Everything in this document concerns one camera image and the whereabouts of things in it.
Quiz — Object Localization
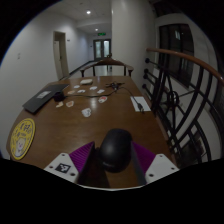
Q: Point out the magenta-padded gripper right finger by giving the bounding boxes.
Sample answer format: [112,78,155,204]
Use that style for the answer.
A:
[130,141,180,187]

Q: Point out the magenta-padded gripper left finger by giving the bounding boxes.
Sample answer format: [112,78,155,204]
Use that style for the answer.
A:
[43,141,111,189]

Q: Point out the black computer mouse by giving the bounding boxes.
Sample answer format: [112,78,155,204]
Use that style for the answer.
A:
[98,128,134,174]

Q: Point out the round yellow cartoon mouse pad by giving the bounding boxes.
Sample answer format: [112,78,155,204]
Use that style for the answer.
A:
[9,117,36,161]

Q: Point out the white sticker card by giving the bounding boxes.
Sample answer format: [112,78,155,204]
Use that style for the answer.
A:
[81,107,93,118]

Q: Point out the small black box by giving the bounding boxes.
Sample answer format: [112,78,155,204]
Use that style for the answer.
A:
[53,91,66,103]

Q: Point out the white paper sheet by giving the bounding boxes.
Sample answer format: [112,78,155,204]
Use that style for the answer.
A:
[130,96,152,113]

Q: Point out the black railing with wooden handrail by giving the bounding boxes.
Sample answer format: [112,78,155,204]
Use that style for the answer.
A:
[143,47,224,168]

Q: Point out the black closed laptop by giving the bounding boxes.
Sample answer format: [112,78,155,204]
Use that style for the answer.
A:
[22,83,70,114]

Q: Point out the red and white sticker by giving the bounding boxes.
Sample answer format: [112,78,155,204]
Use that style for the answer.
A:
[97,95,109,104]

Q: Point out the flat white box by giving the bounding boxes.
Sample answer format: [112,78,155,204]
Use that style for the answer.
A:
[79,78,94,85]

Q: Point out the open white door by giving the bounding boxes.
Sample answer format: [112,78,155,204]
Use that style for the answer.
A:
[53,30,70,80]

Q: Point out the wooden armchair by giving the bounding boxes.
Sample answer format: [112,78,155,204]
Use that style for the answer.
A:
[79,57,135,78]

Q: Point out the dark framed window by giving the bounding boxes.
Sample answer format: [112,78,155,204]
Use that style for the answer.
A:
[158,23,195,88]

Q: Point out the glass double door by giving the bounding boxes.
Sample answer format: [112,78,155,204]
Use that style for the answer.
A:
[92,38,112,62]

